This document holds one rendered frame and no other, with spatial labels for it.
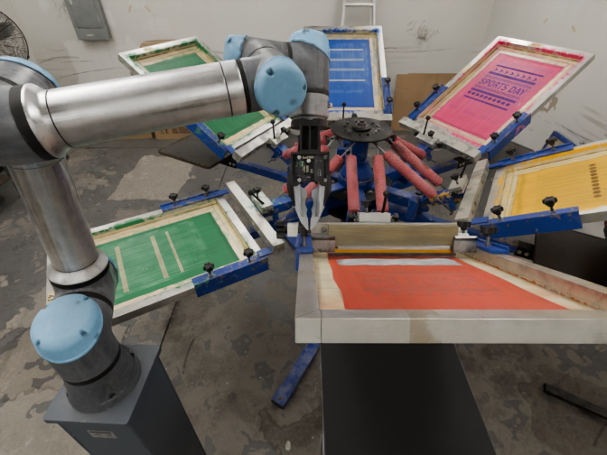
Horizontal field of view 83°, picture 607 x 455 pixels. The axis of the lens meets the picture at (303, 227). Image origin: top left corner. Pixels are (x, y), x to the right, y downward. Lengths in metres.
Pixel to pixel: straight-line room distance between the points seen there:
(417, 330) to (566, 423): 2.04
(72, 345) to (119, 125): 0.43
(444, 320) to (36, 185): 0.69
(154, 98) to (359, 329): 0.42
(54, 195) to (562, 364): 2.67
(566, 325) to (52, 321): 0.86
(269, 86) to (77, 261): 0.54
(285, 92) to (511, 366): 2.31
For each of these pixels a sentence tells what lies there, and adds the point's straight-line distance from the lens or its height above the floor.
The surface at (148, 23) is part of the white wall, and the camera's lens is 5.29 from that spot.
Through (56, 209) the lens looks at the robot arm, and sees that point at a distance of 0.76.
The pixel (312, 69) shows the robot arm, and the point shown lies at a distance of 0.67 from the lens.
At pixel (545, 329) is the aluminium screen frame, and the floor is 1.54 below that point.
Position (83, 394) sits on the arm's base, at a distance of 0.90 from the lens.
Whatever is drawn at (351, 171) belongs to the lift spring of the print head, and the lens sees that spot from 1.56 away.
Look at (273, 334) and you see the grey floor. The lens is 2.38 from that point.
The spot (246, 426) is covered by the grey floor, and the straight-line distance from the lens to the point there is 2.13.
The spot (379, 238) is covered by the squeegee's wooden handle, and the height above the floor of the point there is 1.27.
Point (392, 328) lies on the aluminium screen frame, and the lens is 0.52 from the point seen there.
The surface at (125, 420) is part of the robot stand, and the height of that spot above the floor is 1.20.
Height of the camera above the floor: 1.96
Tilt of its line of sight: 39 degrees down
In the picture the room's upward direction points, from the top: straight up
